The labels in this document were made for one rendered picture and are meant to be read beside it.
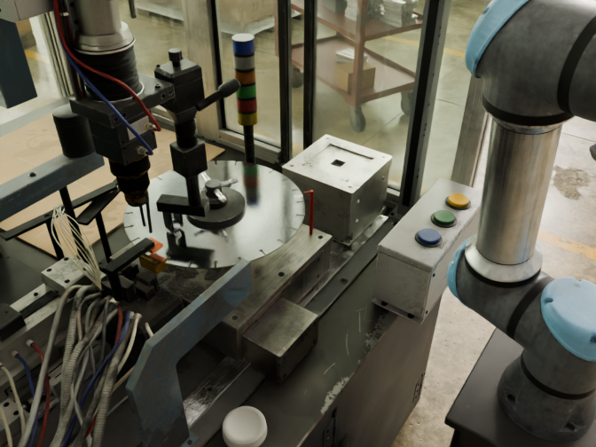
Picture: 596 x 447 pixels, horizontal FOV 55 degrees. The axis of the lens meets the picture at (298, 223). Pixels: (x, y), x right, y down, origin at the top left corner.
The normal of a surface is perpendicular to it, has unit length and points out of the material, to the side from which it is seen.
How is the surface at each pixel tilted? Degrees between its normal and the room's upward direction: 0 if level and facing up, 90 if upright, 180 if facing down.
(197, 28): 90
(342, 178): 0
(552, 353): 90
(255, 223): 0
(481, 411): 0
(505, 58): 93
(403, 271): 90
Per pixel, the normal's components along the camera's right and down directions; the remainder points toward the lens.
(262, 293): 0.00, -0.79
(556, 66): -0.80, 0.28
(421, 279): -0.57, 0.50
